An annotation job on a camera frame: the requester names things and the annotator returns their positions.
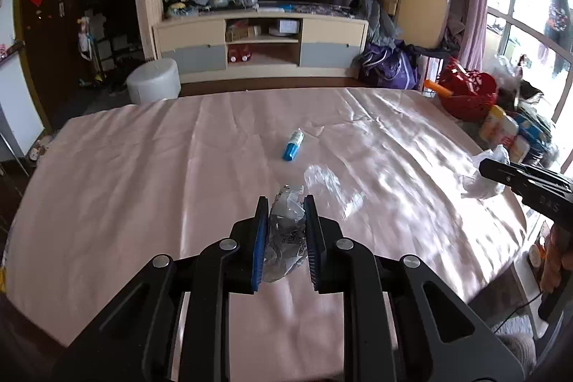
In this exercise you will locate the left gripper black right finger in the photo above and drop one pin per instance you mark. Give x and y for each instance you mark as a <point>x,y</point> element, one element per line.
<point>315,242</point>

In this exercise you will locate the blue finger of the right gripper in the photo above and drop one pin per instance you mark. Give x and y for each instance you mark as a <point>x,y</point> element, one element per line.
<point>512,175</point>

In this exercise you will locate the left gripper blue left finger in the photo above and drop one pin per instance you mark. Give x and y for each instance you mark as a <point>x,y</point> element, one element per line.
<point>259,243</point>

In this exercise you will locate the foil wrapper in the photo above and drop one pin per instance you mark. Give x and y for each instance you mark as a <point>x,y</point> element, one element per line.
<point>286,247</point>

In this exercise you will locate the person right hand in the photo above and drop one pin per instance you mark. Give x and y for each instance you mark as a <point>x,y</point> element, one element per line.
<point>555,261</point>

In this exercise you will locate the blue white small bottle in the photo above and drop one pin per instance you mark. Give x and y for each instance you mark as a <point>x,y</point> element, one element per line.
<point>293,145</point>

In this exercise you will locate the red gift basket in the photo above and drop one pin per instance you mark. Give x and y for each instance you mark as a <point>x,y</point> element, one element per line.
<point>473,92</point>

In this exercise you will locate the pink satin tablecloth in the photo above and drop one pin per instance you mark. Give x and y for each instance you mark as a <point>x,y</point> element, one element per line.
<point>132,246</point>

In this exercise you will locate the purple bag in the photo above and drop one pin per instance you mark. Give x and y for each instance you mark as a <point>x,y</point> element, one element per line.
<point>381,66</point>

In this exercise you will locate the white round stool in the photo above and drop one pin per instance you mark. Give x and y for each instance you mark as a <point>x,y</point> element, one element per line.
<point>154,81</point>

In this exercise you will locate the beige tv cabinet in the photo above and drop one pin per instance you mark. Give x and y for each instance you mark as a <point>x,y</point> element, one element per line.
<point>260,44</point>

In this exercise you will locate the dark brown door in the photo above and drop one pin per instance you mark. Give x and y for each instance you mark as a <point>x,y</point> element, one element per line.
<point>50,32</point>

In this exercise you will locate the orange stick handle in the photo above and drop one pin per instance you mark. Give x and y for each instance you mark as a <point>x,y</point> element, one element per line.
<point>440,90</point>

